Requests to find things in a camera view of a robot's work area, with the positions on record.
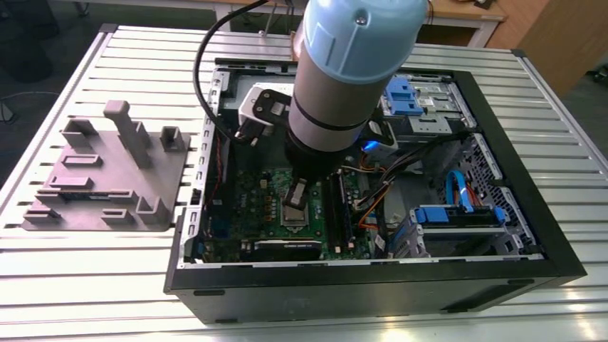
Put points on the hard disk in blue carrier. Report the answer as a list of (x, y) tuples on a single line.
[(435, 215)]

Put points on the black office chair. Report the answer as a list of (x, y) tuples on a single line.
[(28, 42)]

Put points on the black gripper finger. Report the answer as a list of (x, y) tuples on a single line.
[(296, 192)]

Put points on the dark RAM stick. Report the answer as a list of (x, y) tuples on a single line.
[(89, 196)]

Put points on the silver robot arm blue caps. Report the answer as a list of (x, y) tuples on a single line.
[(332, 107)]

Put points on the black graphics card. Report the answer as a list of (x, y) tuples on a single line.
[(284, 249)]

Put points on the silver drive cage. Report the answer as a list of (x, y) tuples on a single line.
[(427, 124), (465, 231)]

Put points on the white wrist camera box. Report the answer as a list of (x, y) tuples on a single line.
[(387, 135), (248, 107)]

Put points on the brown wooden cabinet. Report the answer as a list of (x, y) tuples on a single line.
[(560, 42)]

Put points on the grey power supply unit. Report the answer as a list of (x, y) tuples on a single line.
[(263, 153)]

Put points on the grey parts rack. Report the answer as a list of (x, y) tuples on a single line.
[(119, 185)]

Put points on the wooden desk white legs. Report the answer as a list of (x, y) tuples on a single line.
[(465, 14)]

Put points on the black PC case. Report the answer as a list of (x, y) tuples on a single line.
[(332, 295)]

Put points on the blue plastic drive latch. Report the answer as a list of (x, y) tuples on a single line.
[(404, 103)]

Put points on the black RAM slot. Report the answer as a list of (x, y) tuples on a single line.
[(341, 210), (331, 210), (336, 210)]

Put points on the green motherboard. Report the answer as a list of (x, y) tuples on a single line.
[(252, 213)]

